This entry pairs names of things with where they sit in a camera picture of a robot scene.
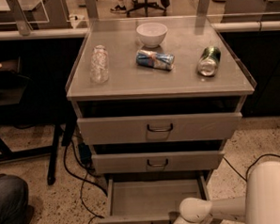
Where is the grey drawer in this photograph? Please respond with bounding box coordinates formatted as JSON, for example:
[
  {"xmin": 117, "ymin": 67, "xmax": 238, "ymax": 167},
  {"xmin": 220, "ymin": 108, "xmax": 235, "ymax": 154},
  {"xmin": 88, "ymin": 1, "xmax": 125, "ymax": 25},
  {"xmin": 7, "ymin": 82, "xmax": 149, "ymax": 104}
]
[
  {"xmin": 92, "ymin": 151, "xmax": 224, "ymax": 174},
  {"xmin": 99, "ymin": 173, "xmax": 210, "ymax": 224},
  {"xmin": 77, "ymin": 112, "xmax": 241, "ymax": 145}
]

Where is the blue crushed can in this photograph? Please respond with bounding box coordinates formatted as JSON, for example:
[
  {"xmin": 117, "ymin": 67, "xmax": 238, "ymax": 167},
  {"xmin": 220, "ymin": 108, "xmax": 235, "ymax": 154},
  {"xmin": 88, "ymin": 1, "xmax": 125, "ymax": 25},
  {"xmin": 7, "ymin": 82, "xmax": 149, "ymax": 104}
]
[{"xmin": 135, "ymin": 50, "xmax": 175, "ymax": 71}]

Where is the black table frame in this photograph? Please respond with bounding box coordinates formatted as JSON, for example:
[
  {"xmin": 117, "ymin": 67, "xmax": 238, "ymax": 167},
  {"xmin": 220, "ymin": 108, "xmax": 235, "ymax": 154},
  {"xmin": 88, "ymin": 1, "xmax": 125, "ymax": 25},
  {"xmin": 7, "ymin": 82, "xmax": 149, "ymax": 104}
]
[{"xmin": 0, "ymin": 55, "xmax": 81, "ymax": 189}]

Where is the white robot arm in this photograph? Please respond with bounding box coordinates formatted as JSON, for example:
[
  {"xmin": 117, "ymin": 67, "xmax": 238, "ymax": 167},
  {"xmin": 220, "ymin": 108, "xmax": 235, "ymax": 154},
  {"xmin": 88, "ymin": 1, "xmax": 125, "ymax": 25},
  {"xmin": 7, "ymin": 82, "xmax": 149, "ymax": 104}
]
[{"xmin": 173, "ymin": 161, "xmax": 280, "ymax": 224}]

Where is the black office chair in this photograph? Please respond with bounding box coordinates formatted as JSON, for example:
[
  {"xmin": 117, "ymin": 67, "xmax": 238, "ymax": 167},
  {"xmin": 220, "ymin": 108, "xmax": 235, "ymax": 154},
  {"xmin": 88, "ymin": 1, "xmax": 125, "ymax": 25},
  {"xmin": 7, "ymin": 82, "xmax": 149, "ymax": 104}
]
[{"xmin": 126, "ymin": 0, "xmax": 170, "ymax": 17}]

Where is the white bowl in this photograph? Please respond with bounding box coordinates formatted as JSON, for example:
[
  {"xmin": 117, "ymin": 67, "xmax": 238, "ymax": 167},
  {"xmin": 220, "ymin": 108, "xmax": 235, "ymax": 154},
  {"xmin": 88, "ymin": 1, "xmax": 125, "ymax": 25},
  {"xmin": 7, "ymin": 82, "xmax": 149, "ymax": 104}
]
[{"xmin": 136, "ymin": 23, "xmax": 168, "ymax": 48}]

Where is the black power adapter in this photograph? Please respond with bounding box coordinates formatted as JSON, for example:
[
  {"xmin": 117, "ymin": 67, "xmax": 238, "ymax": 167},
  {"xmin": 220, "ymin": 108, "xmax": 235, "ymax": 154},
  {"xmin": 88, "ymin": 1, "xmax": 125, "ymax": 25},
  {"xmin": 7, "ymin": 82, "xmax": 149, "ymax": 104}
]
[{"xmin": 78, "ymin": 143, "xmax": 92, "ymax": 165}]

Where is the black floor cable left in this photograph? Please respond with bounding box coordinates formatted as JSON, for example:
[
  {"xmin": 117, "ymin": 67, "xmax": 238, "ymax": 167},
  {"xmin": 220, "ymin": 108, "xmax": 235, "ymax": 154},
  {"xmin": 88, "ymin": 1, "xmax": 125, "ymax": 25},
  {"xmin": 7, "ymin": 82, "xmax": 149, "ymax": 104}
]
[{"xmin": 61, "ymin": 130, "xmax": 123, "ymax": 224}]

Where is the clear plastic bottle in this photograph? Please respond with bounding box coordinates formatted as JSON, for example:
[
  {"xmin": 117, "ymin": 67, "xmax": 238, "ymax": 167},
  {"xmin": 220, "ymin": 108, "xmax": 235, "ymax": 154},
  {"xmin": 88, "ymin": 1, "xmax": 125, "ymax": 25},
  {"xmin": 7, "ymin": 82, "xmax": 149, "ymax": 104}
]
[{"xmin": 90, "ymin": 45, "xmax": 109, "ymax": 84}]

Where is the brown shoe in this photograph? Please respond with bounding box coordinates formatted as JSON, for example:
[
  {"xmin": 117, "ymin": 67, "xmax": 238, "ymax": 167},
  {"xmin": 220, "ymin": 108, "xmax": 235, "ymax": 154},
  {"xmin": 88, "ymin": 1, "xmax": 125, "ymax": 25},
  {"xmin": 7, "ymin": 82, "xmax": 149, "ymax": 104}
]
[{"xmin": 23, "ymin": 205, "xmax": 35, "ymax": 224}]

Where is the green soda can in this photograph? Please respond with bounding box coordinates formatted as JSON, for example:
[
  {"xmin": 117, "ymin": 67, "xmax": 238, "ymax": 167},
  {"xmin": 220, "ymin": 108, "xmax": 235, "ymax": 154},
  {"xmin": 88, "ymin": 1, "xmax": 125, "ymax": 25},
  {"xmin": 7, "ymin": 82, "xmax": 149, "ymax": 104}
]
[{"xmin": 196, "ymin": 46, "xmax": 221, "ymax": 77}]

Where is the black floor cable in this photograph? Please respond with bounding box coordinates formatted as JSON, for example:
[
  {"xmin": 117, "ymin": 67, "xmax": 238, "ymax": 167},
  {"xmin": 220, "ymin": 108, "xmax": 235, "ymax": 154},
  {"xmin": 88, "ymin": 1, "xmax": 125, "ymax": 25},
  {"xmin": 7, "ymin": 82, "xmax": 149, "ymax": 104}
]
[
  {"xmin": 223, "ymin": 152, "xmax": 280, "ymax": 184},
  {"xmin": 61, "ymin": 130, "xmax": 123, "ymax": 224}
]

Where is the black floor cable right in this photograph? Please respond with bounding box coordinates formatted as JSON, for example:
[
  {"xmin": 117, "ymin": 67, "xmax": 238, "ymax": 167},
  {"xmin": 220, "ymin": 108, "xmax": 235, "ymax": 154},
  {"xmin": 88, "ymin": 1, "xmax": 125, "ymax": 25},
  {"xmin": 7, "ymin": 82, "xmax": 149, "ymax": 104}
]
[{"xmin": 223, "ymin": 152, "xmax": 280, "ymax": 184}]

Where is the grey drawer cabinet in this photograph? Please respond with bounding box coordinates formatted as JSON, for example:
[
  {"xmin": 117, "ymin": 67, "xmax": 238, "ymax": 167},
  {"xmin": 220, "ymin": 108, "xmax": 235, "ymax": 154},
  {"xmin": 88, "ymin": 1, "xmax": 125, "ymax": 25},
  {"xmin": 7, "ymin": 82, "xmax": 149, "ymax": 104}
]
[{"xmin": 61, "ymin": 11, "xmax": 264, "ymax": 224}]

